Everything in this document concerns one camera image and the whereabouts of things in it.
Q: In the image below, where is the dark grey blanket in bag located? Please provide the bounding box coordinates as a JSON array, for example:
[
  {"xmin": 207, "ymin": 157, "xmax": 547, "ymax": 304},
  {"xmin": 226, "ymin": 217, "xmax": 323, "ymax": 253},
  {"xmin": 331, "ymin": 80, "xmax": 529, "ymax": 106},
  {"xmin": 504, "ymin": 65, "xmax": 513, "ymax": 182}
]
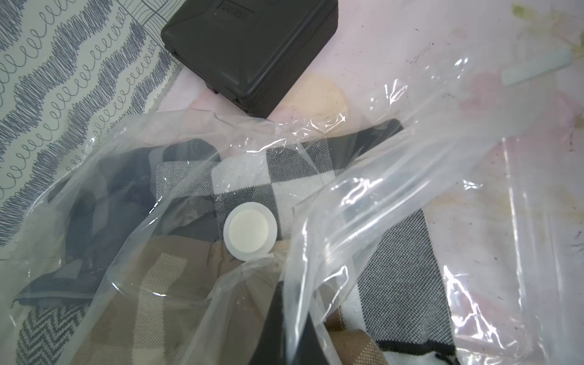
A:
[{"xmin": 15, "ymin": 139, "xmax": 221, "ymax": 307}]

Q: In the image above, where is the black white herringbone knit blanket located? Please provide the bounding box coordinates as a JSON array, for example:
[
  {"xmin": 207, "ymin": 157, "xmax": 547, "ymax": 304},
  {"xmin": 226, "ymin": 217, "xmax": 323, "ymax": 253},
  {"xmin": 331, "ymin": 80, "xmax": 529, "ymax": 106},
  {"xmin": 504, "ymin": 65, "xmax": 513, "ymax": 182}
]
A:
[{"xmin": 16, "ymin": 304, "xmax": 89, "ymax": 365}]

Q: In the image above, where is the white round bag valve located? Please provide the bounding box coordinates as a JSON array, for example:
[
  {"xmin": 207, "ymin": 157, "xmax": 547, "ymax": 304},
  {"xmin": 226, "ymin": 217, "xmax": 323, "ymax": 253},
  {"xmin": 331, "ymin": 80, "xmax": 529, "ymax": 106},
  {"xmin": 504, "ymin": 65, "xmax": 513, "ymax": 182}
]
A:
[{"xmin": 223, "ymin": 202, "xmax": 278, "ymax": 262}]

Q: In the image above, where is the black white checkered blanket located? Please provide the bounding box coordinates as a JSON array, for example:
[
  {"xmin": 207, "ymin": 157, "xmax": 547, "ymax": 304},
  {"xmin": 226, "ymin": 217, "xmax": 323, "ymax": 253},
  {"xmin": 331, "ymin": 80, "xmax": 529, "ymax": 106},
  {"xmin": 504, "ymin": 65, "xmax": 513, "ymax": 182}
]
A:
[{"xmin": 150, "ymin": 118, "xmax": 459, "ymax": 365}]

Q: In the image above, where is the clear plastic vacuum bag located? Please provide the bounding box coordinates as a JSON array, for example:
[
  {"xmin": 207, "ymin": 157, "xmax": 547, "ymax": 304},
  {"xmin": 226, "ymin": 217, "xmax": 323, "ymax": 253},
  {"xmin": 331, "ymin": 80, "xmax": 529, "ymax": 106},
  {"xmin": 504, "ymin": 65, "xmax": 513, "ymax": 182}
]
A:
[{"xmin": 1, "ymin": 45, "xmax": 558, "ymax": 364}]

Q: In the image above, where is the beige striped blanket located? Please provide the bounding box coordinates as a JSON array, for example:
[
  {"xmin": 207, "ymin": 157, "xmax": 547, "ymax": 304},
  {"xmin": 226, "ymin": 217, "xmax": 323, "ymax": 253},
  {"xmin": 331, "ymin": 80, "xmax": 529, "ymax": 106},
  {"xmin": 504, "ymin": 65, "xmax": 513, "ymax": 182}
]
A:
[{"xmin": 68, "ymin": 234, "xmax": 389, "ymax": 365}]

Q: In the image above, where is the black plastic tool case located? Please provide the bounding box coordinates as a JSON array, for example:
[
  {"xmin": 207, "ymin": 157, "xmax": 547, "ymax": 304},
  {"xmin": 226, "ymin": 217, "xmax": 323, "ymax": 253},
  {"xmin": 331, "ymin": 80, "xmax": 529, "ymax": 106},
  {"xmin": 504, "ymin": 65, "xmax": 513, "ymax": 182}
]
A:
[{"xmin": 161, "ymin": 0, "xmax": 339, "ymax": 119}]

